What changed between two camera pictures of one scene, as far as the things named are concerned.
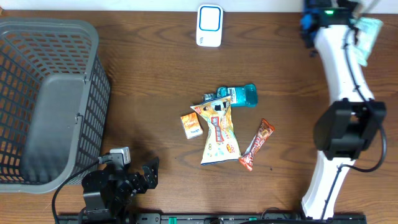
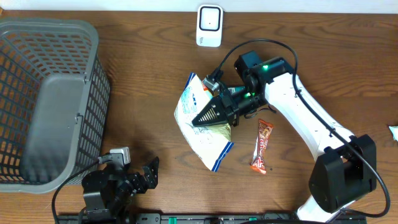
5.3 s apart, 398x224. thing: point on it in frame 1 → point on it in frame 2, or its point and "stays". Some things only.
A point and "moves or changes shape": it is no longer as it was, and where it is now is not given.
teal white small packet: [369, 32] → [394, 131]
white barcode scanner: [209, 25] stays
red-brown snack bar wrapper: [265, 131] moves or changes shape
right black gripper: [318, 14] → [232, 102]
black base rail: [212, 218] stays
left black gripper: [150, 179] stays
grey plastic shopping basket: [55, 102] stays
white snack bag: [222, 145] moves or changes shape
